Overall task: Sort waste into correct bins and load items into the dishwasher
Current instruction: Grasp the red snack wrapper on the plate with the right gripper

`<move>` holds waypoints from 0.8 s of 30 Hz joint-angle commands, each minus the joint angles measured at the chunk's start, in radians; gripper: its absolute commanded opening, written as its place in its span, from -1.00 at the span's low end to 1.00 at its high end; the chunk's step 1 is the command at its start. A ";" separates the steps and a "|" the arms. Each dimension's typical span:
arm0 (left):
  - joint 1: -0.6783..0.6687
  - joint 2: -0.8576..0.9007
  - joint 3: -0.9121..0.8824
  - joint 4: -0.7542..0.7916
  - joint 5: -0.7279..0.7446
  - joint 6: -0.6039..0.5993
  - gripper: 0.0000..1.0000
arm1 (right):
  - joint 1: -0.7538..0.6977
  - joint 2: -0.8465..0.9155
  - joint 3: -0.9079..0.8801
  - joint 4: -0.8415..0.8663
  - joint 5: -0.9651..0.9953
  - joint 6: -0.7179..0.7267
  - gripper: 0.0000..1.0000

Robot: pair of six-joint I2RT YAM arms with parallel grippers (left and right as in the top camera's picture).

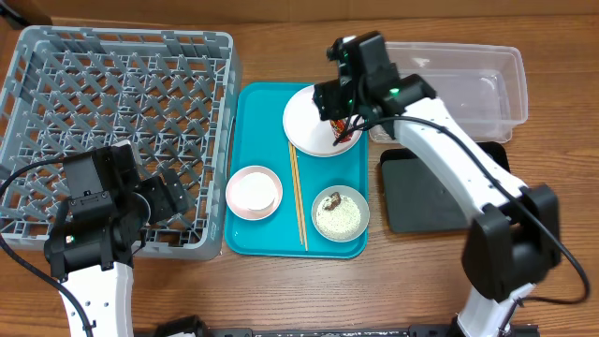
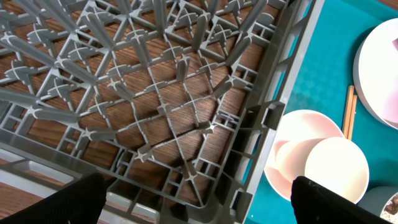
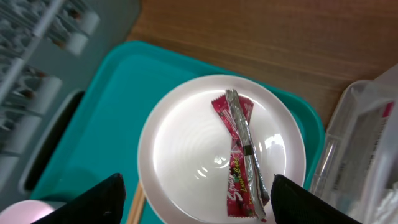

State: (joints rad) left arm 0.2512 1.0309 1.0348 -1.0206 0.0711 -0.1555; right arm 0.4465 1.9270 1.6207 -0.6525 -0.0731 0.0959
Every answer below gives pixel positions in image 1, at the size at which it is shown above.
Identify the teal serving tray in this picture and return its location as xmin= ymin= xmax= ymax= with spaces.
xmin=224 ymin=82 xmax=369 ymax=259

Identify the left wooden chopstick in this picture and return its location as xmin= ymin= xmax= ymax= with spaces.
xmin=288 ymin=141 xmax=304 ymax=246

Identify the clear plastic bin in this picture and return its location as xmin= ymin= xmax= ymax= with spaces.
xmin=387 ymin=42 xmax=528 ymax=143

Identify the black waste tray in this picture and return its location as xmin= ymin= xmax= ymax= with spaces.
xmin=379 ymin=140 xmax=514 ymax=235

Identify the grey-green bowl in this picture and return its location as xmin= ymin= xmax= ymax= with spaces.
xmin=311 ymin=185 xmax=370 ymax=242

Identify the large white plate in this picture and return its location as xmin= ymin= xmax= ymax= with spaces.
xmin=283 ymin=85 xmax=362 ymax=157

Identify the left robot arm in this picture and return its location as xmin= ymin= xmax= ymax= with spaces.
xmin=44 ymin=140 xmax=191 ymax=336

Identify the red snack wrapper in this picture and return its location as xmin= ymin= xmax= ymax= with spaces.
xmin=329 ymin=118 xmax=352 ymax=143

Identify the cooked white rice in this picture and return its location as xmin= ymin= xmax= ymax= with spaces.
xmin=316 ymin=193 xmax=361 ymax=241

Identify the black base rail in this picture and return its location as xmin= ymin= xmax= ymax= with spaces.
xmin=153 ymin=315 xmax=539 ymax=337

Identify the wooden chopstick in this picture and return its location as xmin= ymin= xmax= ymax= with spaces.
xmin=296 ymin=153 xmax=309 ymax=251
xmin=288 ymin=141 xmax=304 ymax=246

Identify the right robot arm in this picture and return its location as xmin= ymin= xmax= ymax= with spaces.
xmin=313 ymin=31 xmax=561 ymax=336

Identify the right wooden chopstick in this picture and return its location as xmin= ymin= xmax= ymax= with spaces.
xmin=296 ymin=153 xmax=309 ymax=251

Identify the grey dish rack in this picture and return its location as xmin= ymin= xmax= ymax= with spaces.
xmin=1 ymin=26 xmax=242 ymax=260

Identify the brown meat piece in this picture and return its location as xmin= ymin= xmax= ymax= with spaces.
xmin=323 ymin=192 xmax=343 ymax=211

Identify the white small cup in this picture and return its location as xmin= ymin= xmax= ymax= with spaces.
xmin=235 ymin=172 xmax=277 ymax=211

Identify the pink shallow bowl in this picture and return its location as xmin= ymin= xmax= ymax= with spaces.
xmin=226 ymin=166 xmax=284 ymax=221

